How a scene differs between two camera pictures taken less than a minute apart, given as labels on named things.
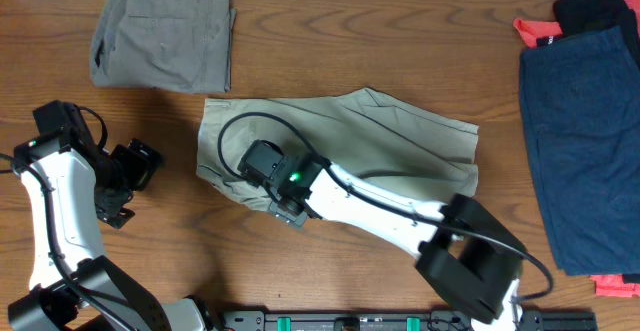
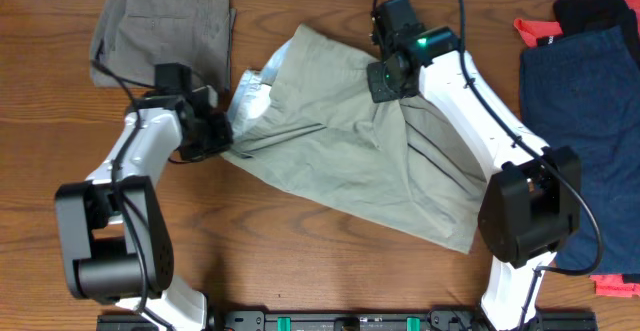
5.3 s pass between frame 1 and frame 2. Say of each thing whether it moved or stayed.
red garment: stayed
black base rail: stayed
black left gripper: moved
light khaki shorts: moved
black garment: stayed
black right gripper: moved
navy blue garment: stayed
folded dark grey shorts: stayed
